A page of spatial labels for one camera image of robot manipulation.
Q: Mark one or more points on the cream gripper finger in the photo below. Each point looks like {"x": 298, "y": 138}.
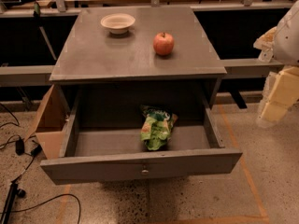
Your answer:
{"x": 280, "y": 93}
{"x": 265, "y": 44}

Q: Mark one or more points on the green rice chip bag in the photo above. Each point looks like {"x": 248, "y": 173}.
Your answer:
{"x": 157, "y": 127}

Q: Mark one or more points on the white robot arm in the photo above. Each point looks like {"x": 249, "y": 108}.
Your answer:
{"x": 286, "y": 39}

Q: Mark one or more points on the round metal drawer knob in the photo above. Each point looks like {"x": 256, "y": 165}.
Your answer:
{"x": 145, "y": 172}

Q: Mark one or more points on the grey open top drawer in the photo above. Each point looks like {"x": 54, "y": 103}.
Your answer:
{"x": 102, "y": 142}

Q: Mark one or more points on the red apple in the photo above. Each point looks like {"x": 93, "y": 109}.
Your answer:
{"x": 163, "y": 44}

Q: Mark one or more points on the grey wooden cabinet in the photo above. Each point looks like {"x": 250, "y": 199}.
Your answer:
{"x": 94, "y": 59}

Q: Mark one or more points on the white paper bowl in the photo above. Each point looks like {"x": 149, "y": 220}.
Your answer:
{"x": 118, "y": 23}

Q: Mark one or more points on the brown cardboard box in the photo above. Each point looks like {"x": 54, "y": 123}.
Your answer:
{"x": 49, "y": 123}

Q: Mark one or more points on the black power adapter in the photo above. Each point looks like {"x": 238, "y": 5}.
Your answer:
{"x": 19, "y": 147}

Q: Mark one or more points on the black tripod leg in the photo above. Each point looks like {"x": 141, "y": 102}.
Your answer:
{"x": 14, "y": 191}

